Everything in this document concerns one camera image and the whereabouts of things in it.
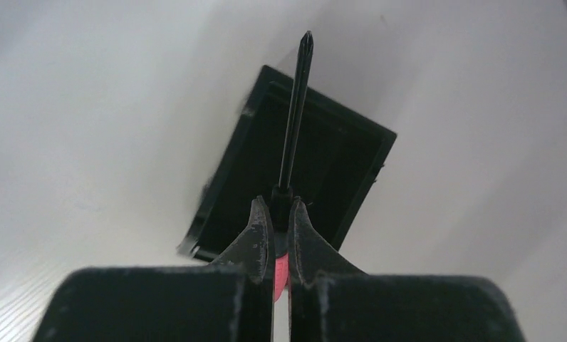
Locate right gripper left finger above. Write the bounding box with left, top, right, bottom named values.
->
left=33, top=197, right=275, bottom=341

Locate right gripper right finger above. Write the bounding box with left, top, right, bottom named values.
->
left=287, top=199, right=524, bottom=341

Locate red handled screwdriver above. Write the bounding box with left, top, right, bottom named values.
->
left=269, top=31, right=314, bottom=302

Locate black plastic bin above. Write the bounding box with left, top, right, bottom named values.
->
left=177, top=66, right=397, bottom=262

